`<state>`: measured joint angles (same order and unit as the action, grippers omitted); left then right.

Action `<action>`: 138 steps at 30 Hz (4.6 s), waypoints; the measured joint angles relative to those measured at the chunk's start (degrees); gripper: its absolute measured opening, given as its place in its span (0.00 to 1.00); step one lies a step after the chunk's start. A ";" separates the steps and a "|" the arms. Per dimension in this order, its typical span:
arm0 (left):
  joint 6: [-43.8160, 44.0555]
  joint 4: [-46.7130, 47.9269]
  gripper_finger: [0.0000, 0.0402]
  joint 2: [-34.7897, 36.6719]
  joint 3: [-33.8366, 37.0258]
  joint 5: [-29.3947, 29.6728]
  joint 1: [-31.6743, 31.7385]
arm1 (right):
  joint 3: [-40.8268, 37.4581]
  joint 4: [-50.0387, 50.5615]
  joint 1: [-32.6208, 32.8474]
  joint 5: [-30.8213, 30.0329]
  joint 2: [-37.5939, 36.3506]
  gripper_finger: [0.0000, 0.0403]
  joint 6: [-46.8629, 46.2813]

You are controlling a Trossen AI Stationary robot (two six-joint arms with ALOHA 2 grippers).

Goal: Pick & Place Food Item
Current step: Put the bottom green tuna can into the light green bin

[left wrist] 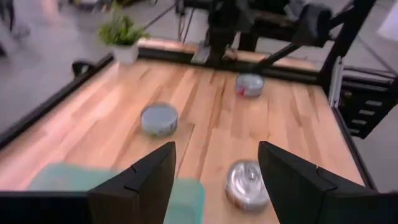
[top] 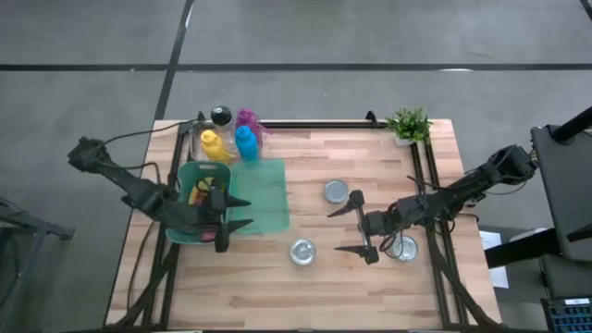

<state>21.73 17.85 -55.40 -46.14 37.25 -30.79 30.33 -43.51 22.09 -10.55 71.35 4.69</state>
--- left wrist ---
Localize long black frame crossbar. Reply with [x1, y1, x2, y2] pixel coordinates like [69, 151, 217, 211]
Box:
[0, 54, 115, 149]

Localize translucent teal bin lid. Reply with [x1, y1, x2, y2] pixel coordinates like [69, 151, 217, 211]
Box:
[27, 162, 206, 224]

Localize black corner bracket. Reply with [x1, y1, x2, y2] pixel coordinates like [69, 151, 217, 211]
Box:
[72, 60, 95, 76]

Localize black vertical frame post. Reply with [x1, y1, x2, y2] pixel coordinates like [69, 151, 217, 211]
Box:
[317, 0, 377, 94]

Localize small green potted plant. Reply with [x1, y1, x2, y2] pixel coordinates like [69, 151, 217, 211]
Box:
[98, 2, 150, 65]

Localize silver tin can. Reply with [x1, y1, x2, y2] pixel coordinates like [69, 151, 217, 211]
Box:
[234, 73, 265, 98]
[139, 103, 178, 138]
[225, 159, 271, 213]

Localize black aluminium frame rails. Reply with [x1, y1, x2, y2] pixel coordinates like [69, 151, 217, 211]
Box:
[136, 45, 327, 85]

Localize silver aluminium extrusion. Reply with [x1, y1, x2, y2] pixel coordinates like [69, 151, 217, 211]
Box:
[328, 55, 345, 108]

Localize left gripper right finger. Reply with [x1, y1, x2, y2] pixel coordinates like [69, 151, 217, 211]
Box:
[257, 141, 377, 224]

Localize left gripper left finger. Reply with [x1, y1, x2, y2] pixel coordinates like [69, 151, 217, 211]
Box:
[88, 141, 177, 224]

